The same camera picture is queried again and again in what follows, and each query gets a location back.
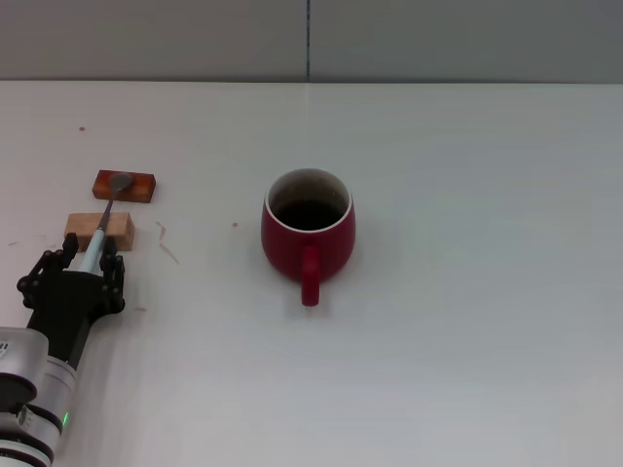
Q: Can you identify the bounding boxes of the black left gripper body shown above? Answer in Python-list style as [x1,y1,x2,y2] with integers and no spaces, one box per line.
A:
[26,269,118,370]

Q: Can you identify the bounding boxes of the blue handled metal spoon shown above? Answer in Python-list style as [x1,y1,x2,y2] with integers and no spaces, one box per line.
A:
[77,172,135,273]

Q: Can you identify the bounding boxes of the red ceramic cup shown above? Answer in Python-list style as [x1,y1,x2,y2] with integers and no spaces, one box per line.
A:
[260,167,357,307]

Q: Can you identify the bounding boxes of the light wooden block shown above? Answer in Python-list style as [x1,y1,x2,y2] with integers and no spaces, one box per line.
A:
[64,212,136,253]

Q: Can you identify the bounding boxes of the reddish brown wooden block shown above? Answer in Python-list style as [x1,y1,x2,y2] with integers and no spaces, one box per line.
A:
[92,169,158,204]

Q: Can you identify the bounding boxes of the dark coffee liquid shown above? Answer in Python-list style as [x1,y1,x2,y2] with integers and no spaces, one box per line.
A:
[270,198,348,231]

